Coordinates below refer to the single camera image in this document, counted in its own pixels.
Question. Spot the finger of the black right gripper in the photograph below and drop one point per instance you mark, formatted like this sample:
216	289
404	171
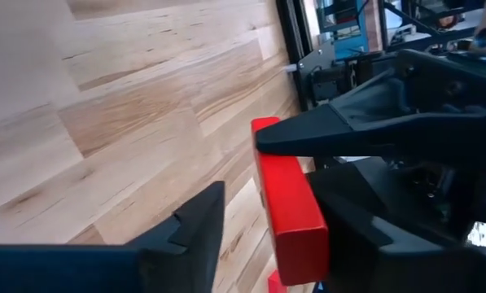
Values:
409	195
369	130

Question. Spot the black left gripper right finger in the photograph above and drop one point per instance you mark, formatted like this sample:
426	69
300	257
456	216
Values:
409	272

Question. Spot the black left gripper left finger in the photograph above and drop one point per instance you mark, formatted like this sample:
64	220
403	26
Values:
104	268

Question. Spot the blue cube block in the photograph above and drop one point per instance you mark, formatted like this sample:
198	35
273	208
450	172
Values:
316	289

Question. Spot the blue steel table frame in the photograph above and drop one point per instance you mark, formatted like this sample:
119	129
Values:
350	46

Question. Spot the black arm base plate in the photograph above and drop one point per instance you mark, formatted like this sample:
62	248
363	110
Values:
318	61

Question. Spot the black aluminium table frame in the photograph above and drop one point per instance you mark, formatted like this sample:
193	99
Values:
293	32

